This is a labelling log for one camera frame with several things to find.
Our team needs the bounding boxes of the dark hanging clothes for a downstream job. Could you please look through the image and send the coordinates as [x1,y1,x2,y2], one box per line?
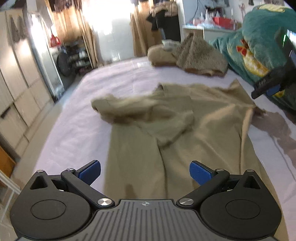
[146,1,181,42]

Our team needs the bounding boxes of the brown fuzzy blanket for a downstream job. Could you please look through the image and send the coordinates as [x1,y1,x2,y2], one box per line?
[172,33,228,77]

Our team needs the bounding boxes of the black shoe rack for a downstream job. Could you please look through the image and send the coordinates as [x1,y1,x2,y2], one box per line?
[65,37,93,75]

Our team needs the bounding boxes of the olive green garment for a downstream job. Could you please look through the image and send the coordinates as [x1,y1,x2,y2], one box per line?
[90,78,282,204]

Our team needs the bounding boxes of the white metal chair frame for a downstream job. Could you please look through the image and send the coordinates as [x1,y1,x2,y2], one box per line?
[1,171,21,222]

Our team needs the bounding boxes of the wooden brown desk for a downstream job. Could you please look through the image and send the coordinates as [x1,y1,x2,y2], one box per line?
[0,147,16,178]

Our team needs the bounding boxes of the lilac bed sheet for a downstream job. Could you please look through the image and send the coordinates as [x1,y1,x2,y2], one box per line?
[32,56,296,200]

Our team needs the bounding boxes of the teal patterned quilt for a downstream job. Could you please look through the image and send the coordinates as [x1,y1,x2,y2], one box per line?
[211,4,295,113]

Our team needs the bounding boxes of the black washing machine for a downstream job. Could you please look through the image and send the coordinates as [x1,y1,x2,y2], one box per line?
[56,52,74,77]

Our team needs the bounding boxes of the white side desk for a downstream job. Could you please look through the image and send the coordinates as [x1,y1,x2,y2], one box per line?
[183,17,241,42]

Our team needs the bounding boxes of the tan curtain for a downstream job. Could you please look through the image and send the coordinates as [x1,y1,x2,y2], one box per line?
[130,1,162,57]

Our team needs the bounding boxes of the beige wardrobe cabinets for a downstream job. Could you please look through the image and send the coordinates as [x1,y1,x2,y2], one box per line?
[1,9,54,158]

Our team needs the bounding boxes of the tan folded cushion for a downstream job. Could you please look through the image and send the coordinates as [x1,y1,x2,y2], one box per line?
[147,45,176,67]

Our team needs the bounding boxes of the red detergent bottle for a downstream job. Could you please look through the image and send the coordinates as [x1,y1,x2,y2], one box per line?
[50,34,61,47]

